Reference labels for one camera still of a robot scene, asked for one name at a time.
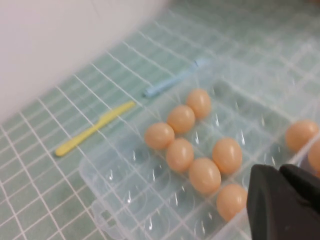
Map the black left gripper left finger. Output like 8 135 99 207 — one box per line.
246 163 320 240

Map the beige plastic egg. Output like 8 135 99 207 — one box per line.
188 157 222 194
307 143 320 173
186 88 212 119
285 119 320 153
166 104 196 134
144 122 176 150
165 137 195 173
216 184 249 222
212 137 243 175

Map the clear plastic egg box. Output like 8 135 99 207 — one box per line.
78 59 320 240

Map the light blue plastic fork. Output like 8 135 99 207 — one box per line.
142 58 208 98

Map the green white checkered tablecloth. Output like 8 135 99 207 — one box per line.
0 0 320 240

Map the yellow plastic knife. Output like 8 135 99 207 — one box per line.
54 100 137 158

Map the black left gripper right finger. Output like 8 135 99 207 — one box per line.
279 163 320 208

